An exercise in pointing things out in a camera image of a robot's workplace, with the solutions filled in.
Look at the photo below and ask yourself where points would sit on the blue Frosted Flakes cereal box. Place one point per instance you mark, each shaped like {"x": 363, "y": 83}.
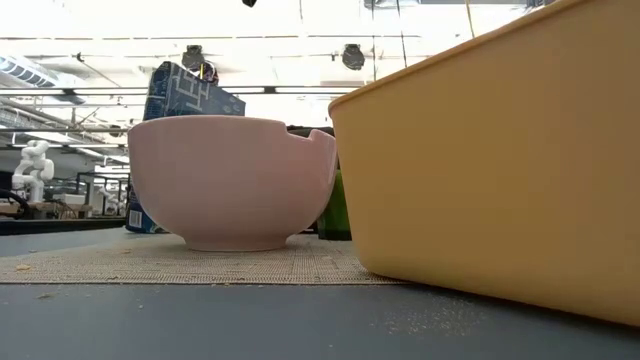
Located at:
{"x": 190, "y": 95}

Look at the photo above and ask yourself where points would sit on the pink bowl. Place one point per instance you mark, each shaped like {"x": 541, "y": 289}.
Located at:
{"x": 230, "y": 185}

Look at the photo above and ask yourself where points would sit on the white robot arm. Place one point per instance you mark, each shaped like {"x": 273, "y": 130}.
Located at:
{"x": 34, "y": 165}

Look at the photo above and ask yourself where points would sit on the small white robot arm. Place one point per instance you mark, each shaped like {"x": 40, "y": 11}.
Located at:
{"x": 109, "y": 200}

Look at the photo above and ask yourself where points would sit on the black ceiling device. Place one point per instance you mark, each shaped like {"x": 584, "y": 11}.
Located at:
{"x": 353, "y": 57}
{"x": 193, "y": 57}

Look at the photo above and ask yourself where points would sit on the green glass cup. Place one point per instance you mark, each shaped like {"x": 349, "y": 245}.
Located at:
{"x": 336, "y": 215}

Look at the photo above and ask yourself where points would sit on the grey woven placemat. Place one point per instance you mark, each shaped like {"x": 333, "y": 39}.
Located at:
{"x": 150, "y": 265}

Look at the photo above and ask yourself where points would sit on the yellow plastic tray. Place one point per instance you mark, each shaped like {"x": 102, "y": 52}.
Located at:
{"x": 490, "y": 175}

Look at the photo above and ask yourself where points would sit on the black table frame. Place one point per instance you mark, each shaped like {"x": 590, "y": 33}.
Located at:
{"x": 60, "y": 226}

